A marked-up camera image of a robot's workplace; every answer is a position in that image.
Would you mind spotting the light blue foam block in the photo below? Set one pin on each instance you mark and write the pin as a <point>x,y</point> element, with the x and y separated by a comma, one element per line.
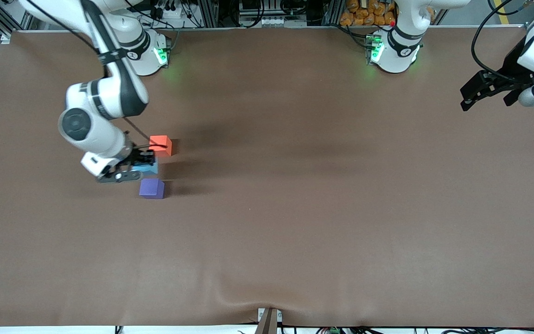
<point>151,170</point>

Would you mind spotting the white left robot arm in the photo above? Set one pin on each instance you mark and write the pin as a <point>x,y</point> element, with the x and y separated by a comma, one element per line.
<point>399,51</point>

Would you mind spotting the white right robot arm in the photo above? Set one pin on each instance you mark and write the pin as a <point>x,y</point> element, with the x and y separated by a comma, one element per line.
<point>109,97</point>

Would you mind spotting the green terminal connector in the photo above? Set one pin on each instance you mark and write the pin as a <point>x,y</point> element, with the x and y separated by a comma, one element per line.
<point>334,330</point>

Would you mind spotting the pile of orange objects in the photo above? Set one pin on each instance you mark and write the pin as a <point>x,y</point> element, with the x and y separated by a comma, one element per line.
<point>359,16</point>

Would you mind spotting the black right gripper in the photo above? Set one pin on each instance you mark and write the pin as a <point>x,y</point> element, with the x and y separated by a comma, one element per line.
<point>136,158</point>

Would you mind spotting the purple foam block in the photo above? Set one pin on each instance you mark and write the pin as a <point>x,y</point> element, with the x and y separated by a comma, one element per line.
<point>151,187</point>

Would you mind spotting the white terminal block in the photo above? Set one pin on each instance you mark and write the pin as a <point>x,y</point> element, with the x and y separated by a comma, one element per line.
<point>271,21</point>

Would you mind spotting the orange foam block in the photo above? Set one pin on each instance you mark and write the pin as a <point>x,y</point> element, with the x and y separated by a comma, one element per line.
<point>159,143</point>

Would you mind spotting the brown table cover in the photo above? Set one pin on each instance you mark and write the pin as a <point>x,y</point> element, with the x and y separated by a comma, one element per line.
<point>295,232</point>

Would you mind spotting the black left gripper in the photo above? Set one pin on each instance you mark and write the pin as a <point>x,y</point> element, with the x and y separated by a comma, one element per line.
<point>511,66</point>

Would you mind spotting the aluminium frame posts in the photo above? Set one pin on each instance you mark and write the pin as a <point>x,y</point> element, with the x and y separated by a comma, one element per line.
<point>209,14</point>

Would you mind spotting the white power strip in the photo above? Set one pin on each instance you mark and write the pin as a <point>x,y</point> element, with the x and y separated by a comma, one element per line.
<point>174,13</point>

